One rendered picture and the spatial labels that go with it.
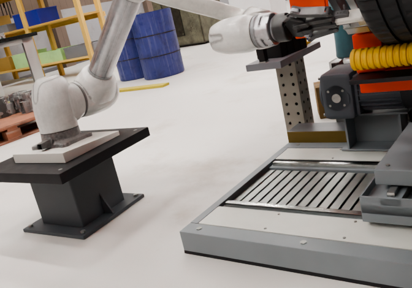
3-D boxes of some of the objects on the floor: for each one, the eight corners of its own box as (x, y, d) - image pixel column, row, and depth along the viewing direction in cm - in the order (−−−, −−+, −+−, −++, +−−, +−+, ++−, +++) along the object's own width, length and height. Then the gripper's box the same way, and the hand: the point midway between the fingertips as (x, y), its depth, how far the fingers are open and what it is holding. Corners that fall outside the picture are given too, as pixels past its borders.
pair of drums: (137, 73, 667) (122, 17, 647) (199, 65, 605) (185, 2, 585) (105, 86, 617) (87, 25, 596) (168, 78, 555) (151, 10, 534)
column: (308, 146, 224) (293, 58, 213) (289, 146, 230) (274, 60, 219) (317, 138, 232) (303, 54, 221) (298, 139, 238) (283, 56, 227)
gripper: (284, 53, 132) (371, 42, 117) (262, 26, 122) (353, 10, 108) (289, 30, 134) (374, 17, 120) (268, 2, 125) (358, -17, 111)
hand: (350, 16), depth 116 cm, fingers closed, pressing on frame
